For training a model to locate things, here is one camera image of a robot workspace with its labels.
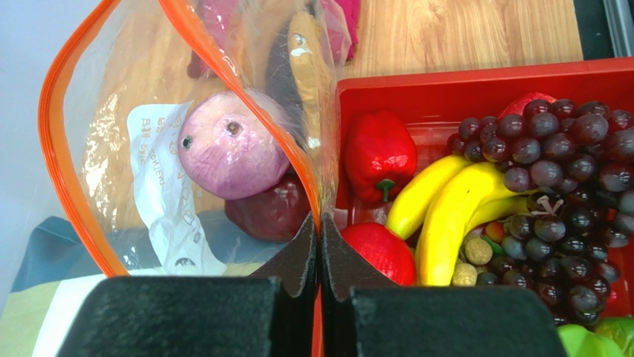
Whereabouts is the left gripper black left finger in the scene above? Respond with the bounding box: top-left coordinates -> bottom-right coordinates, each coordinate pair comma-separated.
59,217 -> 317,356

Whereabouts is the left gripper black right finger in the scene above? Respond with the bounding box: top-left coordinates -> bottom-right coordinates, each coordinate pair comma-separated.
321,216 -> 566,356

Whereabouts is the dark red apple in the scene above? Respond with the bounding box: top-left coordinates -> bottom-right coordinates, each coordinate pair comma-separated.
225,173 -> 310,243

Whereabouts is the purple onion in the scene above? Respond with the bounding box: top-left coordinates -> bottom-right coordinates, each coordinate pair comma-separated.
178,91 -> 290,200

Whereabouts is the clear zip bag orange zipper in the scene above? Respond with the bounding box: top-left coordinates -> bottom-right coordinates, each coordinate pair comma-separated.
37,0 -> 359,357

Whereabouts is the papaya half slice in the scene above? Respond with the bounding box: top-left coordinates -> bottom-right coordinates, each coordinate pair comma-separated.
266,10 -> 339,165

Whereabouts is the yellow banana pair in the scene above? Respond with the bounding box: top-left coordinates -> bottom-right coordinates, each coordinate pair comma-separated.
385,155 -> 522,286

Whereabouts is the red bell pepper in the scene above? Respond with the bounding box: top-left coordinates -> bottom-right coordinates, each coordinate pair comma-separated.
343,110 -> 417,205

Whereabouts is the blue beige checked pillow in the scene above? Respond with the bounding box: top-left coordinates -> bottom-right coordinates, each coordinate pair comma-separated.
1,210 -> 285,356

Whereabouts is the green starfruit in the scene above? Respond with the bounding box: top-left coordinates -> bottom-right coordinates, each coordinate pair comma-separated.
557,316 -> 633,357

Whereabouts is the dark purple grape bunch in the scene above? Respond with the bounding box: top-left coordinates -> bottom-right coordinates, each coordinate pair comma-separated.
447,97 -> 633,327

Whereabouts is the magenta folded cloth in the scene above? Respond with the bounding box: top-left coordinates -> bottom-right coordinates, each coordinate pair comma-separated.
196,0 -> 360,65

